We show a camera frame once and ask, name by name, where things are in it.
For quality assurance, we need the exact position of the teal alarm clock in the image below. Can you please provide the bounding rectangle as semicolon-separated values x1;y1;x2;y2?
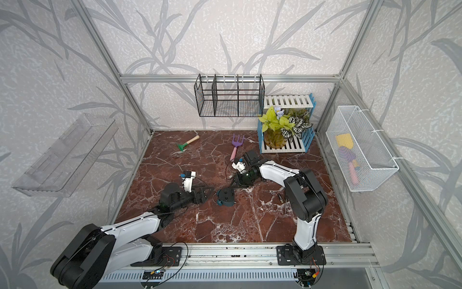
217;187;235;207

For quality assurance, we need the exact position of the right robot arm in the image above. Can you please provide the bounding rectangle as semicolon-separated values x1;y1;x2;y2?
231;151;328;253

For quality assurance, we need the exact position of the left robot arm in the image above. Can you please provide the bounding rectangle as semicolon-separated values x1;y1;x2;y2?
50;183;213;289

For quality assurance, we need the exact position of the purple pink garden fork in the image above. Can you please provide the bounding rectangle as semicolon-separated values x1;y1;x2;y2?
230;134;245;161

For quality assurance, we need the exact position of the glass vase with plants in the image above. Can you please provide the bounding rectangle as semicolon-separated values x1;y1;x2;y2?
259;106;313;149

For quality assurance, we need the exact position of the blue white slatted crate shelf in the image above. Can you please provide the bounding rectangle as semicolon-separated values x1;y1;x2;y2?
257;93;316;154

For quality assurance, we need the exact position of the purple pink garden trowel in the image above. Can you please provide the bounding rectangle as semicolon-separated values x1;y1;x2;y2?
338;146;359;185

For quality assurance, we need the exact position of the yellow sponge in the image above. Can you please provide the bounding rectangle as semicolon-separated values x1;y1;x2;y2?
335;133;354;149

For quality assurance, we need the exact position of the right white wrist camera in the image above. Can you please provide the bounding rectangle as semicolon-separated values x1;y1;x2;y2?
232;158;246;173

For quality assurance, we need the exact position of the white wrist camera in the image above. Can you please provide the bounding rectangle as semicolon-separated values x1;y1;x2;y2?
232;158;246;173
180;171;196;193

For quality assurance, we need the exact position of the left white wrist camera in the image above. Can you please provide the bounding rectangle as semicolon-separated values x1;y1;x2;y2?
180;171;196;193

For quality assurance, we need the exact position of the black base cable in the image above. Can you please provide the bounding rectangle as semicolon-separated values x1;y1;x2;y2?
140;240;190;289

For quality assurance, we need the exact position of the green rake wooden handle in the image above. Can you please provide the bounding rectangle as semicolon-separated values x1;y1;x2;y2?
178;135;200;152

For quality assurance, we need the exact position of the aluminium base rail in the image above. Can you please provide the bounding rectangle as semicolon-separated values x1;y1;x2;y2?
111;241;380;270

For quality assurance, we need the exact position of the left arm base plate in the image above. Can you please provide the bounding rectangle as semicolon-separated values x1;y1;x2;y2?
131;235;182;267

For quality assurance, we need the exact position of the black wire wall basket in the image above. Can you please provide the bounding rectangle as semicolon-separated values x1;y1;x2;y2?
194;75;265;118

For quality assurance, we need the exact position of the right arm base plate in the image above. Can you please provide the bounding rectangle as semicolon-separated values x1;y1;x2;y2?
276;243;327;266

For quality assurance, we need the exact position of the white mesh wall basket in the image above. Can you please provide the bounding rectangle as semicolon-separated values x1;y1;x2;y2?
326;105;399;192

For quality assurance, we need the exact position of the clear acrylic wall shelf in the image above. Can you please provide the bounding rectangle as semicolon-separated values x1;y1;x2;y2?
12;113;119;197

